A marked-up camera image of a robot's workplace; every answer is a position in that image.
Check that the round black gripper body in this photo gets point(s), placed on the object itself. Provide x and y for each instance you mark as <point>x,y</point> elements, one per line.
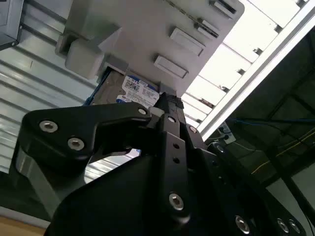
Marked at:
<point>118,211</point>

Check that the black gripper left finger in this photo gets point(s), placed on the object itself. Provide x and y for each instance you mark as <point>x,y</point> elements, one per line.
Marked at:
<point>61,127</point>

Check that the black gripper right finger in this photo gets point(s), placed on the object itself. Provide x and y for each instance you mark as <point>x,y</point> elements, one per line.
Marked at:
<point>194,145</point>

